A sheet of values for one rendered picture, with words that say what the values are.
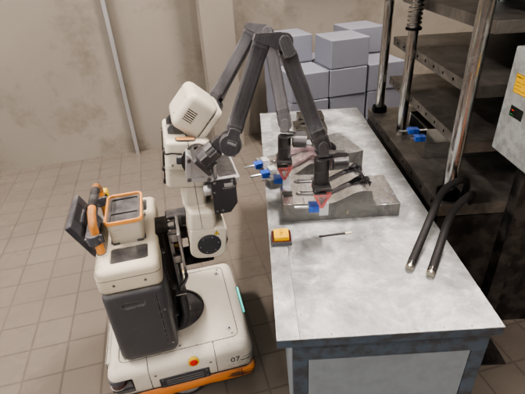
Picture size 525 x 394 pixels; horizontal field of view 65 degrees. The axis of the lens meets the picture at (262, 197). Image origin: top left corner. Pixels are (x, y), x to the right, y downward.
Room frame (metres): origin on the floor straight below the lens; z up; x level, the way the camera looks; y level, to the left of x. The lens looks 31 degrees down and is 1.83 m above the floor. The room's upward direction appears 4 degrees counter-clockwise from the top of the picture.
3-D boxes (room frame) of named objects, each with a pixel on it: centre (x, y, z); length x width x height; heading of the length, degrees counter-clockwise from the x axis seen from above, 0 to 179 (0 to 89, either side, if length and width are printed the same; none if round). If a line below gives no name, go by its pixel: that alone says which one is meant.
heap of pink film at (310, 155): (1.95, -0.25, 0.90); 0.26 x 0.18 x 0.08; 107
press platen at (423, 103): (2.19, -1.27, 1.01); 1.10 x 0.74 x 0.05; 0
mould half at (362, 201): (1.60, -0.34, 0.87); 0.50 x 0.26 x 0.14; 90
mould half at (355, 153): (1.96, -0.25, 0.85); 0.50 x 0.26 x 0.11; 107
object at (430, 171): (2.19, -1.22, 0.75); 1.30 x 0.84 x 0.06; 0
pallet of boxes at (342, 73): (4.01, -0.74, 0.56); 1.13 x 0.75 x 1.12; 105
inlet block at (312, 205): (1.37, -0.19, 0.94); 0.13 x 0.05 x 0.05; 90
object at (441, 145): (2.14, -1.14, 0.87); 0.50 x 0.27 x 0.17; 90
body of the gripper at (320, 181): (1.37, -0.23, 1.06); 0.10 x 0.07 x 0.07; 0
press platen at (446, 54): (2.19, -1.27, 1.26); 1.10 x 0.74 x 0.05; 0
